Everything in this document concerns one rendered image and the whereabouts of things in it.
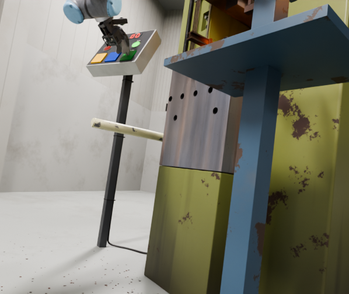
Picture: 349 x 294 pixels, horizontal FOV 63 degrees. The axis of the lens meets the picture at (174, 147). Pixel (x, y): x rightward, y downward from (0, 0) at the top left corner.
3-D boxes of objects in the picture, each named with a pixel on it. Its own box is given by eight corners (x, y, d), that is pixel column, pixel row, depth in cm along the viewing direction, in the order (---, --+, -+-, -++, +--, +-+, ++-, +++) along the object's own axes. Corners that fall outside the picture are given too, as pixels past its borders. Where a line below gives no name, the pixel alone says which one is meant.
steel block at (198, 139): (220, 171, 95) (236, 42, 98) (159, 164, 125) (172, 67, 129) (310, 185, 127) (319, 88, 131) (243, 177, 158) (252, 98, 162)
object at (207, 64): (327, 15, 43) (328, 3, 44) (163, 66, 74) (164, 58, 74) (381, 77, 63) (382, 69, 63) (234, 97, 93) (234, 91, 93)
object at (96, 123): (93, 128, 127) (95, 116, 127) (89, 128, 131) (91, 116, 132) (173, 144, 152) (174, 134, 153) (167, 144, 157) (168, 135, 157)
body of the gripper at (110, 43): (107, 48, 139) (93, 25, 131) (115, 37, 144) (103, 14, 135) (119, 46, 135) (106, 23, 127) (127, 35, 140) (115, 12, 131)
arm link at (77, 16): (79, 2, 108) (94, -15, 114) (55, 4, 112) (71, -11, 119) (90, 25, 115) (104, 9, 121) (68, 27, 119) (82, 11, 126)
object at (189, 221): (202, 319, 91) (220, 172, 95) (143, 275, 121) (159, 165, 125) (299, 294, 123) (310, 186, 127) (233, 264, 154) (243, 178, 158)
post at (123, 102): (99, 247, 152) (129, 52, 161) (96, 245, 155) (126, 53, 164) (106, 247, 154) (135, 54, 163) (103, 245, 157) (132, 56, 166)
